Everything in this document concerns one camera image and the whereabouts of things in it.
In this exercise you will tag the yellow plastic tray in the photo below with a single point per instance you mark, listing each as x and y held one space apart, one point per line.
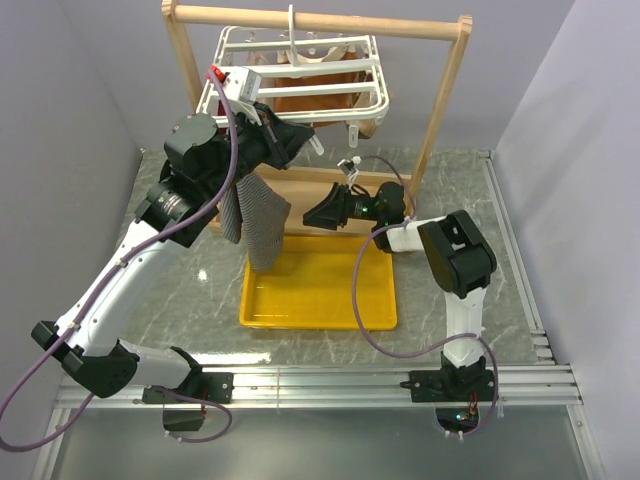
309 287

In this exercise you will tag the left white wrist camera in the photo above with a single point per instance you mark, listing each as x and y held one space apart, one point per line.
240 86

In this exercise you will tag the grey striped underwear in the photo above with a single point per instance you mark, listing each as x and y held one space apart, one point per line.
252 210

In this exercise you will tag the wooden hanging rack stand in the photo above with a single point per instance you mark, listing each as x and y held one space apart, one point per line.
316 193

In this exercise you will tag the orange underwear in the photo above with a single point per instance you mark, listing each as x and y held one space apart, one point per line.
320 102

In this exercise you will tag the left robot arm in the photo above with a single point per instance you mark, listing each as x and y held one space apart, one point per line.
201 157

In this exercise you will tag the aluminium mounting rail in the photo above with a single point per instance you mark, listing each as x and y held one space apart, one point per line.
341 422

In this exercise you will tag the white plastic clip hanger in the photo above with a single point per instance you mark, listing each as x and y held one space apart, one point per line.
272 55

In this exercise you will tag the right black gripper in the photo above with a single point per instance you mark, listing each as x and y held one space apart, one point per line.
327 214

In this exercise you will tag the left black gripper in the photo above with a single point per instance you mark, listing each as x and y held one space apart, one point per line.
282 140

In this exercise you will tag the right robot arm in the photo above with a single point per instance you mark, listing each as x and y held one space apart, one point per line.
461 263

